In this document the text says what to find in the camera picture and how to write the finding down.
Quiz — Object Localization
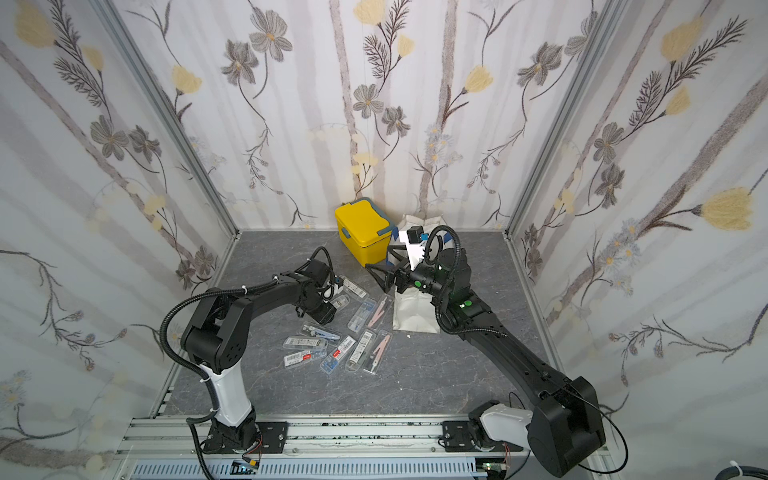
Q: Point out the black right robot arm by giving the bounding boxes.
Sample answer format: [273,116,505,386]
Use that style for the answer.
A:
[366,249,606,478]

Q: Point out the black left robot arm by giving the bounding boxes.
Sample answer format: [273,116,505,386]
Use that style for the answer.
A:
[159,259,337,454]

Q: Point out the clear case pink compass upper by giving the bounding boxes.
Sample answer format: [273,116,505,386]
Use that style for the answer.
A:
[367,295,393,329]

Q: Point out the clear case upper barcode label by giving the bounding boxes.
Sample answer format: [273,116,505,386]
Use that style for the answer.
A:
[341,277,368,300]

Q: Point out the clear case blue insert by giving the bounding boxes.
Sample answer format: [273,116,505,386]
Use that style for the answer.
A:
[347,298,377,333]

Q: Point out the clear case white barcode label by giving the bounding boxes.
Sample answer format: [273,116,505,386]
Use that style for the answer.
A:
[346,329,377,372]

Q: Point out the yellow lidded storage box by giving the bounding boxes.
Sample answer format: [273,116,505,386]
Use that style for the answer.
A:
[335,197,396,267]

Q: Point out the clear case red mark label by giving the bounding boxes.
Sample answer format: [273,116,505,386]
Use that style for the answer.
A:
[283,350,326,369]

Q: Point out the clear case red blue label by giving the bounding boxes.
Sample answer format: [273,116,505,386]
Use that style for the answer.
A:
[320,336,357,375]

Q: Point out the white canvas bag blue handles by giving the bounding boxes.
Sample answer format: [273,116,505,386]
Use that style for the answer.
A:
[392,215,445,334]

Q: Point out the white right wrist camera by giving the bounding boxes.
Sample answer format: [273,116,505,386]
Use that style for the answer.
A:
[399,225,429,270]

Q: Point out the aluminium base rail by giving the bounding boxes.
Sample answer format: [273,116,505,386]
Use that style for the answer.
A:
[113,413,619,480]

